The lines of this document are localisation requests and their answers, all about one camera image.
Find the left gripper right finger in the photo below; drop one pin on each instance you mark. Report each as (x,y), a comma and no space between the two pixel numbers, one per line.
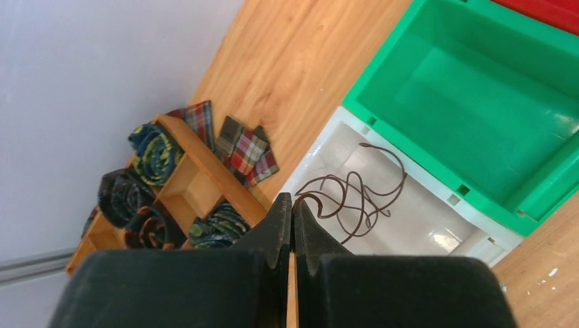
(336,288)

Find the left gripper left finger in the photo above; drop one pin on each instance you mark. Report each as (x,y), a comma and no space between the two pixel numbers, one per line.
(244,285)

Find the rolled green cloth top right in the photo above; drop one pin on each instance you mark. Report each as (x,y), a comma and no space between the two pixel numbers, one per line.
(222,228)

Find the rolled green cloth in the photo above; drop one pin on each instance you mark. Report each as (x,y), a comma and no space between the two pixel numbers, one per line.
(222,228)
(156,153)

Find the white plastic bin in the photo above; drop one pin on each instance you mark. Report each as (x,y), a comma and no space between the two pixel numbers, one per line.
(377,200)

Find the rolled dark cloth top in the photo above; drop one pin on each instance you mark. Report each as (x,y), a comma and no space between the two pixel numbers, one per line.
(153,228)

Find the rolled dark cloth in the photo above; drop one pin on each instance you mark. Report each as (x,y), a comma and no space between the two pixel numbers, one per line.
(153,228)
(121,194)

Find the wooden compartment tray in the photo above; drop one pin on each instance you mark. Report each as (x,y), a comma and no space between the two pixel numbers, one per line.
(197,185)

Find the plaid cloth under tray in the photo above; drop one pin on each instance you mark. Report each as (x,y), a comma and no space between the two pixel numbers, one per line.
(244,151)

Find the rolled dark cloth middle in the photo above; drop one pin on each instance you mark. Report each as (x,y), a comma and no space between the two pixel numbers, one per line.
(121,194)

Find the rolled green cloth bottom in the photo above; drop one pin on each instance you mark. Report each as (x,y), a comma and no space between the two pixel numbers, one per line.
(156,153)

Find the green plastic bin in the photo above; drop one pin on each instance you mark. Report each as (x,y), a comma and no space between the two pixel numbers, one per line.
(485,99)

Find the red plastic bin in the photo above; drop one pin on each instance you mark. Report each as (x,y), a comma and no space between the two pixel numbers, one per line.
(562,14)

